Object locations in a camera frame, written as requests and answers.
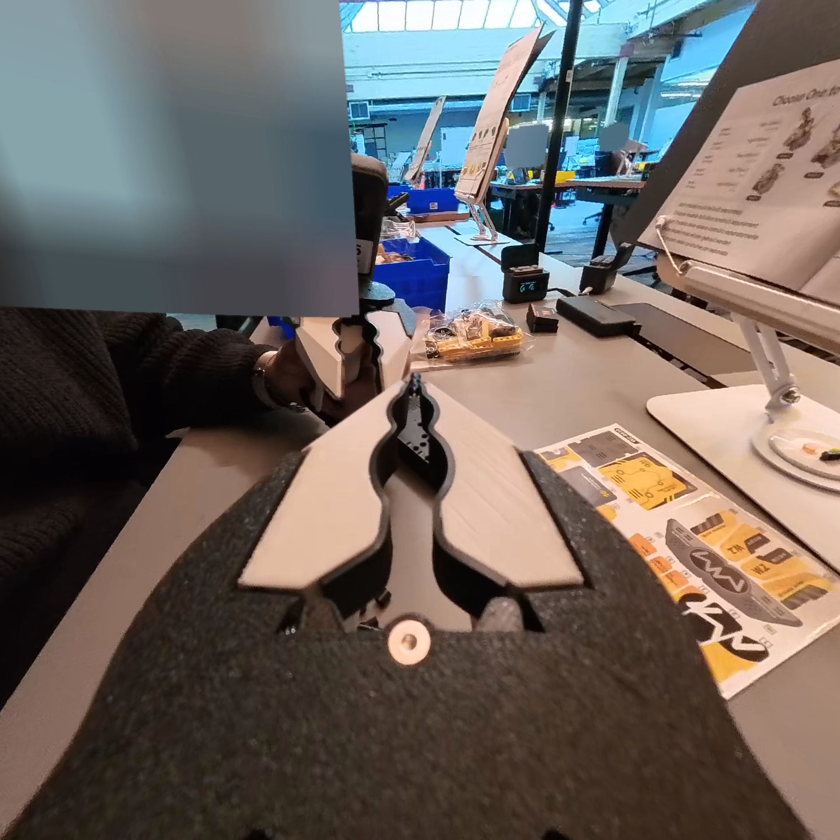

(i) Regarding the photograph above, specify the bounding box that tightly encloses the person's left forearm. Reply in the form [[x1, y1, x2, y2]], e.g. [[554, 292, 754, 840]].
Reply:
[[92, 314, 277, 434]]

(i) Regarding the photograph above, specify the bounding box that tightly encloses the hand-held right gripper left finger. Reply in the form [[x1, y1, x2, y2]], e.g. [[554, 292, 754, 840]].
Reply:
[[238, 379, 416, 611]]

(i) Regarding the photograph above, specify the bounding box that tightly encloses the black pole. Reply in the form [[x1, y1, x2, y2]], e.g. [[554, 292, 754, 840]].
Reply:
[[535, 0, 586, 253]]

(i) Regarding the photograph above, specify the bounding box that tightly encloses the blue storage bin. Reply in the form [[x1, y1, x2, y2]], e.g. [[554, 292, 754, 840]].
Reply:
[[387, 185, 460, 215], [367, 235, 452, 317]]

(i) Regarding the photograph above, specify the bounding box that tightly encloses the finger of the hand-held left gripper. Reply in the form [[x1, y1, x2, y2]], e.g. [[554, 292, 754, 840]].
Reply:
[[295, 317, 350, 403], [365, 308, 412, 389]]

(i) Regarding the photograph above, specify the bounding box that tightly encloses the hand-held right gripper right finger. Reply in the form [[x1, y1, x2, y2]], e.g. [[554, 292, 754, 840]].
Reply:
[[415, 379, 585, 614]]

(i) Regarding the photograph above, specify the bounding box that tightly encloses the clear bag of yellow parts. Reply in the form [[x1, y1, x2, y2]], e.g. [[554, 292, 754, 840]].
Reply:
[[410, 301, 526, 378]]

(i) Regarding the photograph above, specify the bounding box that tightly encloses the black charging case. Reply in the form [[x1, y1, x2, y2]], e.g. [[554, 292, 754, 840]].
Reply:
[[501, 244, 551, 305]]

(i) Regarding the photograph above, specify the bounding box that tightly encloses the instruction booklet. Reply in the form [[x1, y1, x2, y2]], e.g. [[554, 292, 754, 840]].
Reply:
[[638, 58, 840, 309]]

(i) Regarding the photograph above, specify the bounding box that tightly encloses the person's left hand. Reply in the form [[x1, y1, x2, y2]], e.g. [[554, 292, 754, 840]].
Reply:
[[272, 340, 358, 426]]

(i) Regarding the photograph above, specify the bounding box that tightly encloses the background wooden desk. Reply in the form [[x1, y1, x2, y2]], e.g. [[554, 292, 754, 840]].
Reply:
[[489, 174, 651, 263]]

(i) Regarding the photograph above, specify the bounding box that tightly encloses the grey wrist watch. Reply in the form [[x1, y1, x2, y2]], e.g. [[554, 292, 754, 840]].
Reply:
[[251, 350, 280, 409]]

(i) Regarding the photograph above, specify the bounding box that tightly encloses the white book stand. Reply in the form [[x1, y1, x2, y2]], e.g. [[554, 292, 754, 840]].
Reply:
[[610, 0, 840, 573]]

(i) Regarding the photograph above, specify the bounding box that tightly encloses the person's black sweater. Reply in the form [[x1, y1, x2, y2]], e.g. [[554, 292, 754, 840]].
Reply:
[[0, 308, 191, 710]]

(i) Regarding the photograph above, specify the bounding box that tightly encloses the yellow grey sticker sheet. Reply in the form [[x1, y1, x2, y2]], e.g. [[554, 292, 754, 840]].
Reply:
[[535, 423, 840, 700]]

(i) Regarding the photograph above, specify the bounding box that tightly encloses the wooden background book stand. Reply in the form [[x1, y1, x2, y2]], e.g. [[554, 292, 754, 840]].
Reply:
[[402, 96, 448, 185], [453, 25, 557, 247]]

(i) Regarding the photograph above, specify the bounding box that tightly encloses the black flat power bank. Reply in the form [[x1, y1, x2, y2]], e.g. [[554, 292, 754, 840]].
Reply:
[[556, 295, 641, 338]]

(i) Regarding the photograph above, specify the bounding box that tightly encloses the black perforated battery box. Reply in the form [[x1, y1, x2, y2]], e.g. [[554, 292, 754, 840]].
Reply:
[[392, 387, 455, 492]]

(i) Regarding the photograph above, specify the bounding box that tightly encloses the black charger adapter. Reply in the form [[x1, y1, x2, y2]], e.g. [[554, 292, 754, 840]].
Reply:
[[580, 243, 636, 296]]

